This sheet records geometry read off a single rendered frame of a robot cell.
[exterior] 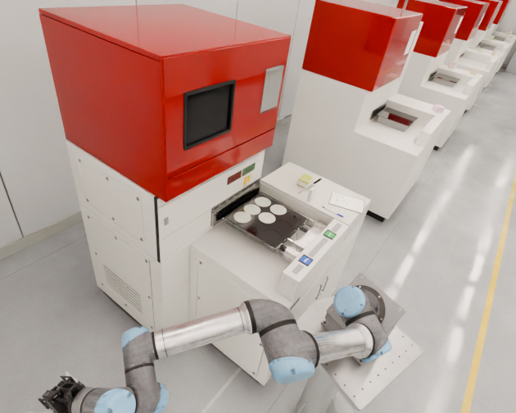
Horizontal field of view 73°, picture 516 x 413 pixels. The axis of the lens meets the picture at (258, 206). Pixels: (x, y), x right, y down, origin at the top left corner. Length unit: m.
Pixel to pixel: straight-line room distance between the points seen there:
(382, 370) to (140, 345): 1.02
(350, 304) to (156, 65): 1.07
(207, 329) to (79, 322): 1.75
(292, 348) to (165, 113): 0.89
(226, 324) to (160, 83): 0.81
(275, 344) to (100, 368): 1.63
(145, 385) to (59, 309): 1.85
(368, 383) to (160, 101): 1.34
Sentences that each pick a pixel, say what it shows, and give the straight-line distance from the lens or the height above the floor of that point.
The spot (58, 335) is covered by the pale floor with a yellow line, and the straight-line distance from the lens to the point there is 2.69.
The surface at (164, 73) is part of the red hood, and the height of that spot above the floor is 1.76.
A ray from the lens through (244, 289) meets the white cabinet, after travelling 1.81.
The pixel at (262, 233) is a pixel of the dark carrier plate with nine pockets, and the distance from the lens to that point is 1.90.
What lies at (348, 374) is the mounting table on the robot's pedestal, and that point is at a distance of 1.60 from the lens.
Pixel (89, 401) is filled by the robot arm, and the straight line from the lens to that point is 0.99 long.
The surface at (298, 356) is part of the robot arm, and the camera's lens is 1.02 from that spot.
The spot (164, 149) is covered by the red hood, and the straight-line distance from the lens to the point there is 1.39.
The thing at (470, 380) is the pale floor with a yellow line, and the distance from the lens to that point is 3.00.
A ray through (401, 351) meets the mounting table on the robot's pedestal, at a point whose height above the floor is 0.82.
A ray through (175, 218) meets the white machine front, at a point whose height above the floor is 1.06.
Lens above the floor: 2.15
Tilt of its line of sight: 37 degrees down
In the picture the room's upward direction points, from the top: 10 degrees clockwise
